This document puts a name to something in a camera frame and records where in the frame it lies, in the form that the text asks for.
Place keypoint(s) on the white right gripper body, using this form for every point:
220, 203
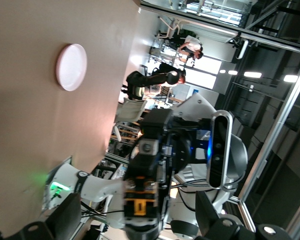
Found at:
197, 107

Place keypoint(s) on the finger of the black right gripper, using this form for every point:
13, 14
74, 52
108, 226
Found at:
145, 165
156, 122

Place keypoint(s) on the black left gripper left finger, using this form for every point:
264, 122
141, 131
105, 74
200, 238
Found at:
65, 217

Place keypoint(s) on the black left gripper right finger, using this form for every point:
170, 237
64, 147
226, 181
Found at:
210, 225

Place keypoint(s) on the orange and black switch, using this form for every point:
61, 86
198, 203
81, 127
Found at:
140, 207

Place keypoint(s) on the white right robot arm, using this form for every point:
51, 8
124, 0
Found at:
97, 185

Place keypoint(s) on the white chair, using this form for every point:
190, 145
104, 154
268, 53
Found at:
131, 110

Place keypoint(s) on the person in dark clothes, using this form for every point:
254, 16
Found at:
145, 81

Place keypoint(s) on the person in white shirt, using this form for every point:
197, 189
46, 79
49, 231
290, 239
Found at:
191, 45

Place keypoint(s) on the pink round plate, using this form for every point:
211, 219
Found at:
71, 67

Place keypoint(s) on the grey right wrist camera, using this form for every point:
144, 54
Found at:
218, 150

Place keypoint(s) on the aluminium enclosure post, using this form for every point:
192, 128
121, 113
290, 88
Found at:
276, 125

